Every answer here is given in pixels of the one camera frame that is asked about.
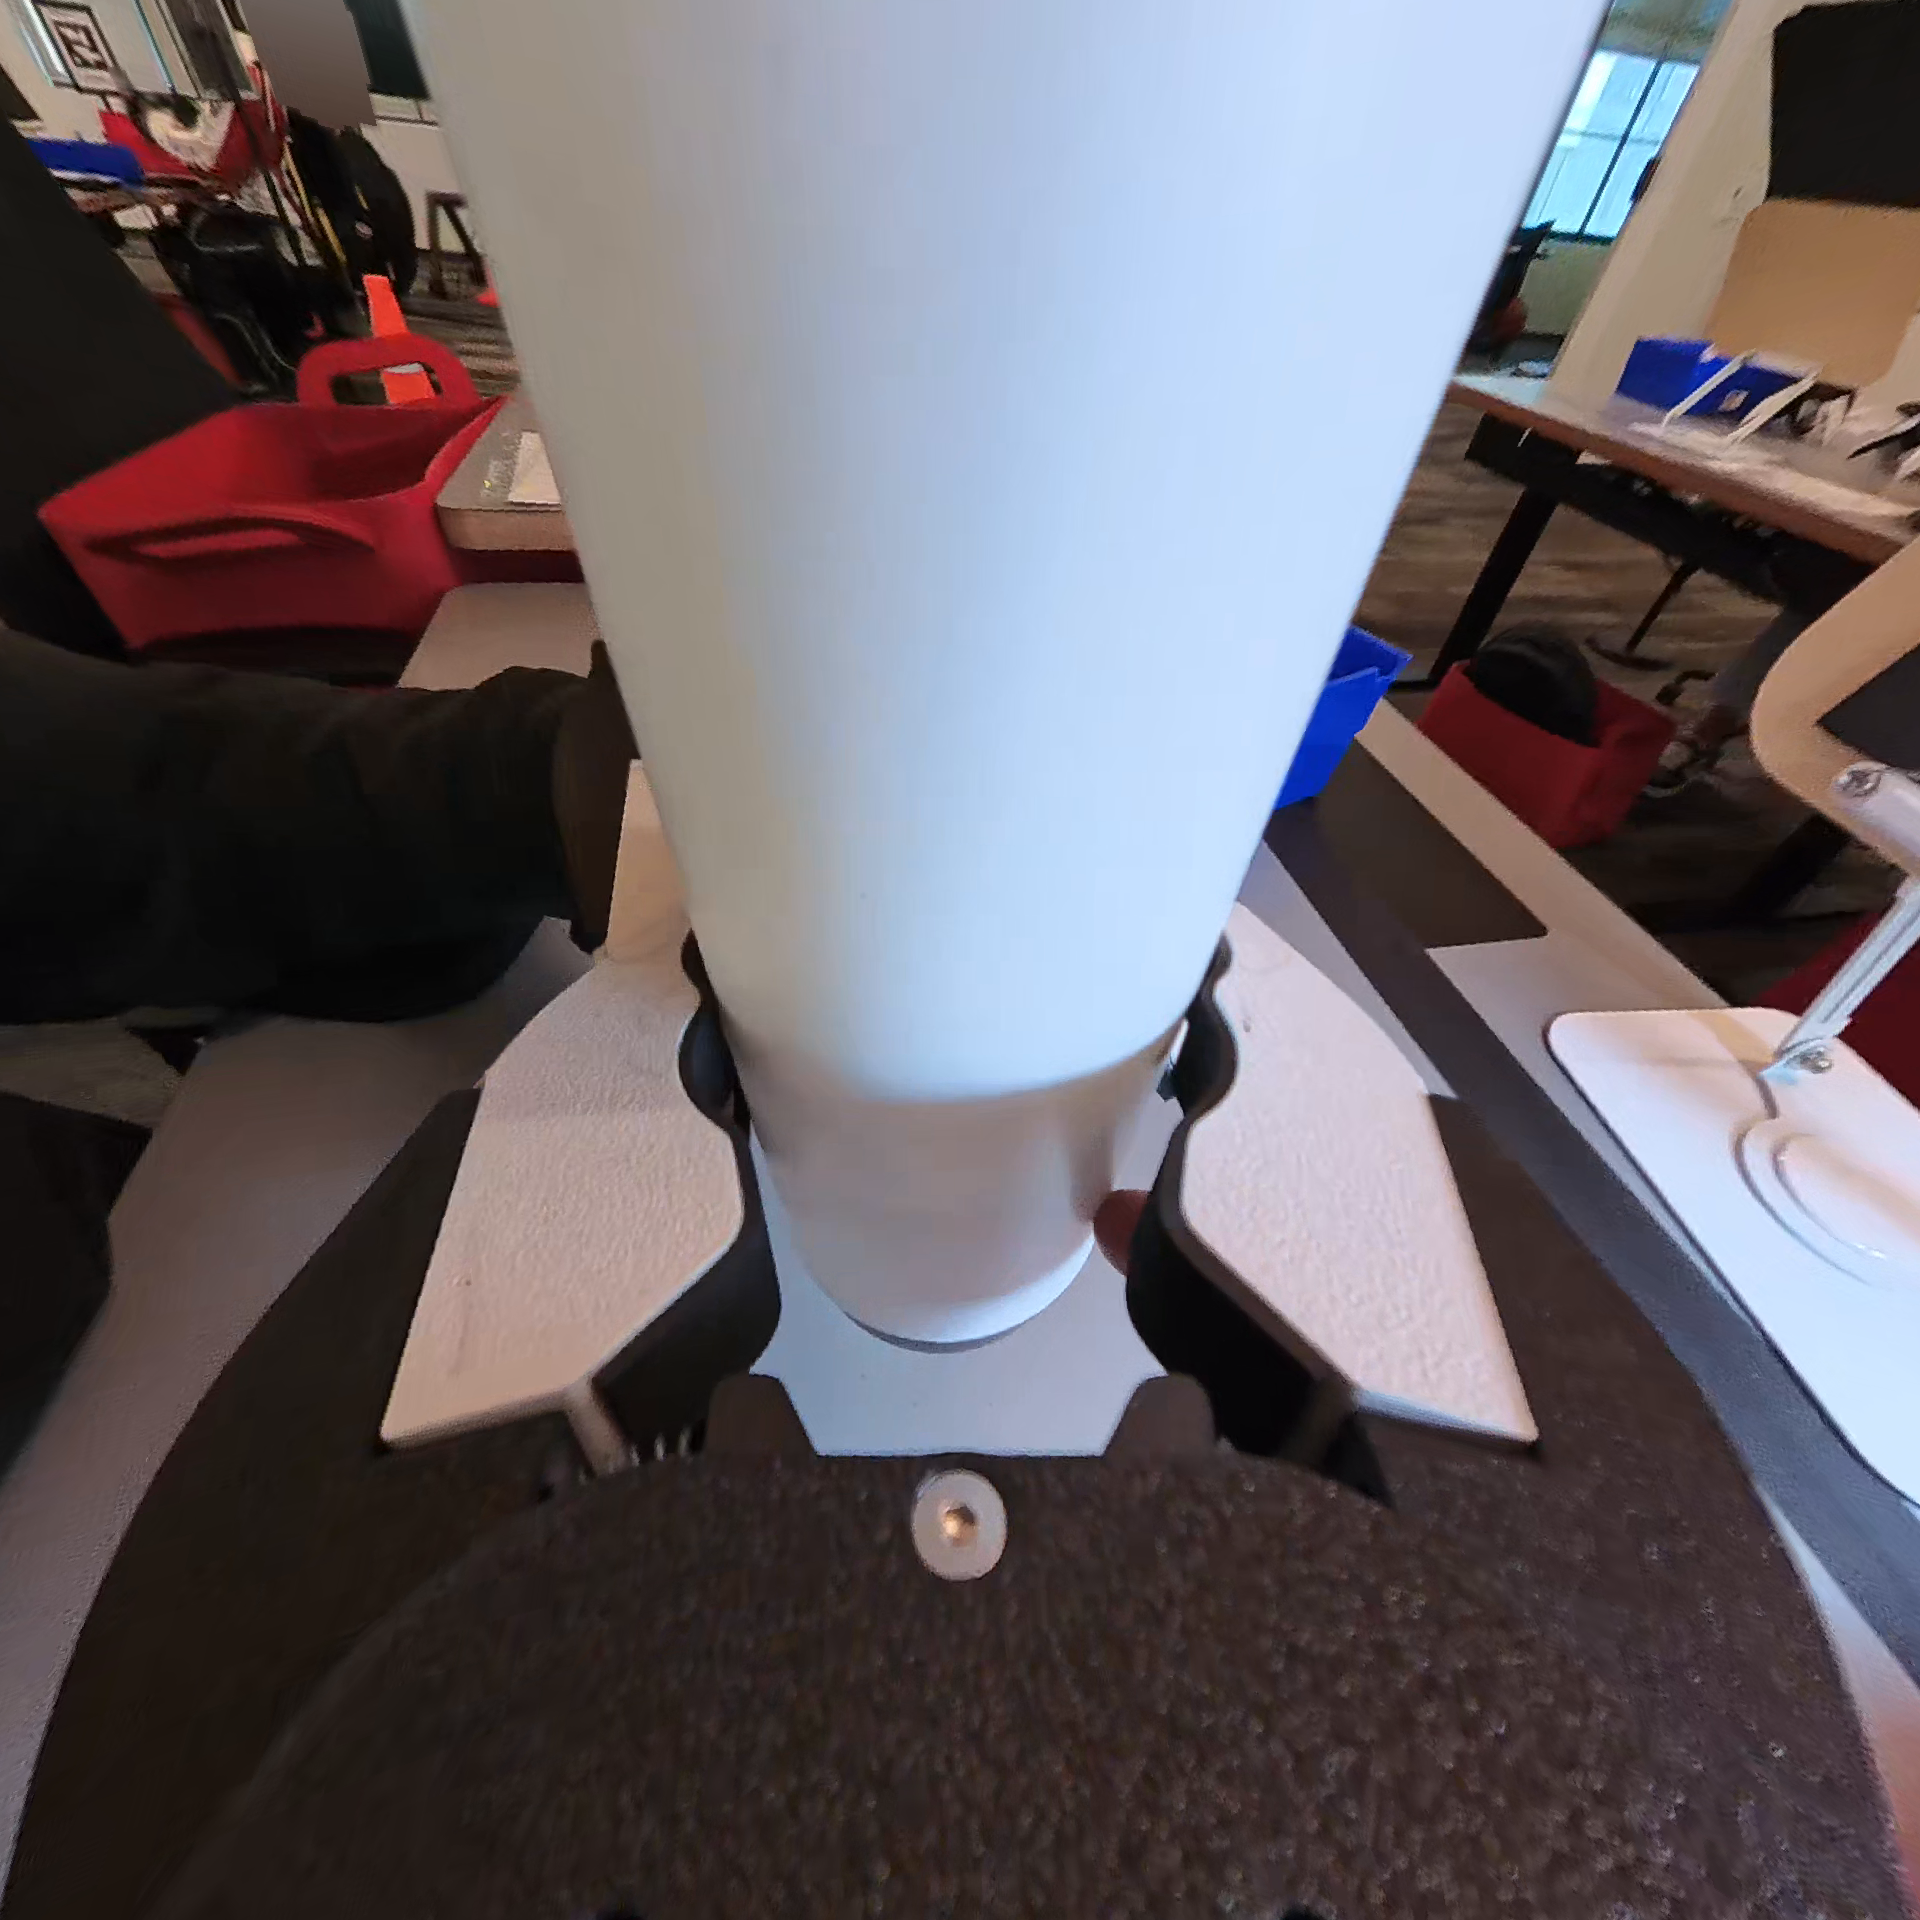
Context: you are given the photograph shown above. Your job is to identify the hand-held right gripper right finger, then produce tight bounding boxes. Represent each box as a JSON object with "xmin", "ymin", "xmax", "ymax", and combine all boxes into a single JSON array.
[{"xmin": 1125, "ymin": 901, "xmax": 1543, "ymax": 1472}]

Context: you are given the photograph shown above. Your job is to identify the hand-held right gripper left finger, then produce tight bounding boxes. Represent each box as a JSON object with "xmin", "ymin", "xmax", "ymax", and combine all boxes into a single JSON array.
[{"xmin": 379, "ymin": 931, "xmax": 785, "ymax": 1449}]

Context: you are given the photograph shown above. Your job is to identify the blue storage bin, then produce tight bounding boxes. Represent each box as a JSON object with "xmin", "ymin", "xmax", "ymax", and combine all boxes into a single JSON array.
[
  {"xmin": 1615, "ymin": 337, "xmax": 1820, "ymax": 425},
  {"xmin": 1276, "ymin": 626, "xmax": 1415, "ymax": 812}
]

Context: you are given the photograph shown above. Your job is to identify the person's left forearm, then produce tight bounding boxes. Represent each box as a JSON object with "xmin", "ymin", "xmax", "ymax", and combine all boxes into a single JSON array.
[{"xmin": 0, "ymin": 621, "xmax": 642, "ymax": 1033}]

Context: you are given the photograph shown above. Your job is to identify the white board stand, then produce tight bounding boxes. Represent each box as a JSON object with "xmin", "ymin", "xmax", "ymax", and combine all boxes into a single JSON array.
[{"xmin": 1545, "ymin": 765, "xmax": 1920, "ymax": 1507}]

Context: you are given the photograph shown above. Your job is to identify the red floor bag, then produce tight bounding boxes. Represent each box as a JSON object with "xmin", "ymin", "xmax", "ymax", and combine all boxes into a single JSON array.
[{"xmin": 1418, "ymin": 621, "xmax": 1681, "ymax": 853}]

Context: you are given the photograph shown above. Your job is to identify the beige table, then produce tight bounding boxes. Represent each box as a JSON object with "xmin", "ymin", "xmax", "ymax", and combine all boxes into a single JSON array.
[{"xmin": 435, "ymin": 393, "xmax": 582, "ymax": 560}]

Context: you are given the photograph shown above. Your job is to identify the long wooden table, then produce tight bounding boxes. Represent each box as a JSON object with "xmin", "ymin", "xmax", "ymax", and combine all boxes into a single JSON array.
[{"xmin": 1447, "ymin": 376, "xmax": 1920, "ymax": 684}]

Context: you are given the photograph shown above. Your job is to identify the orange traffic cone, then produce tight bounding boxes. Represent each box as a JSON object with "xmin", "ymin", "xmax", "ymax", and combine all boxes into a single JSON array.
[{"xmin": 363, "ymin": 275, "xmax": 441, "ymax": 408}]

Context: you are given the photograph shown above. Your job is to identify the black chair back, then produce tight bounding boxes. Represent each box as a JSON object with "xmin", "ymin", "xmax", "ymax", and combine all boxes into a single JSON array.
[{"xmin": 0, "ymin": 119, "xmax": 243, "ymax": 663}]

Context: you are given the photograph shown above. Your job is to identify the beige board on stand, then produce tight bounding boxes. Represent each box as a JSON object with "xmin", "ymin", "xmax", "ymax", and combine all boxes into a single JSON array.
[{"xmin": 1710, "ymin": 202, "xmax": 1920, "ymax": 395}]

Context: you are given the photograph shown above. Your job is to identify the window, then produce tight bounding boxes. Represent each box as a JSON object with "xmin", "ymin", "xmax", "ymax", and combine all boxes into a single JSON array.
[{"xmin": 1523, "ymin": 52, "xmax": 1707, "ymax": 242}]

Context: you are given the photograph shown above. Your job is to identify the black panel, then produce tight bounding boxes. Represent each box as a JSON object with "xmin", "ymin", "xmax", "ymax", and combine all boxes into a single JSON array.
[{"xmin": 1770, "ymin": 0, "xmax": 1920, "ymax": 204}]

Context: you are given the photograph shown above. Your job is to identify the printed marker tag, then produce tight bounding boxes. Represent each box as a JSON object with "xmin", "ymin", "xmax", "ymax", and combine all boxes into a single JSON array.
[{"xmin": 30, "ymin": 0, "xmax": 116, "ymax": 88}]

